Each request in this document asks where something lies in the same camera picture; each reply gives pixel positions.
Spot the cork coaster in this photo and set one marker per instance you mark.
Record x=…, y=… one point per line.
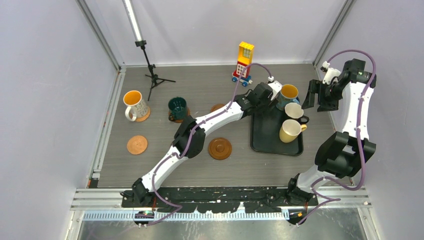
x=137, y=145
x=145, y=117

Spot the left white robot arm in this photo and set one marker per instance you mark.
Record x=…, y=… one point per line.
x=190, y=137

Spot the wooden ringed coaster back right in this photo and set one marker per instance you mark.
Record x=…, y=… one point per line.
x=217, y=107

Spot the white patterned mug orange inside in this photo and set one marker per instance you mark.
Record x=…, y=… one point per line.
x=136, y=106

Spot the wooden ringed coaster front right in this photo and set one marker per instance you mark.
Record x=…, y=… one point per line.
x=220, y=148

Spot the black tripod with light pole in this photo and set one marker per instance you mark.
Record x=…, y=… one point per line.
x=141, y=43

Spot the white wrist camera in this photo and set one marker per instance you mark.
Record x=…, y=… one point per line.
x=331, y=74
x=275, y=86

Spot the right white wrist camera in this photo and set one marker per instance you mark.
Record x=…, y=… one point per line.
x=331, y=74

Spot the black serving tray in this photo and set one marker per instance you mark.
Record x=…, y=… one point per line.
x=264, y=134

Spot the cork coaster front left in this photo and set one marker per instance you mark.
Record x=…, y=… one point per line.
x=137, y=145

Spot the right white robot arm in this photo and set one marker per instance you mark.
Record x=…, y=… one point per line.
x=346, y=151

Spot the toy brick tower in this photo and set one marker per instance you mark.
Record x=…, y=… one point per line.
x=244, y=58

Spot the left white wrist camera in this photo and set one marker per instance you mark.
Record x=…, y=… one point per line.
x=275, y=86

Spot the dark green mug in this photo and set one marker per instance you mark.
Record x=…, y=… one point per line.
x=178, y=109

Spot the blue mug yellow inside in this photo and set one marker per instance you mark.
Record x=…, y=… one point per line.
x=288, y=94

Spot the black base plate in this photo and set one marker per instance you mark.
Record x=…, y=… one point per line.
x=258, y=199

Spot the cork coaster back left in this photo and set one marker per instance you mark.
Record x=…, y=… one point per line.
x=145, y=117

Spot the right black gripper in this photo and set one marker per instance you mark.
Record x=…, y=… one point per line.
x=315, y=87

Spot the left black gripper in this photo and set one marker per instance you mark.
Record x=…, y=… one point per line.
x=268, y=106

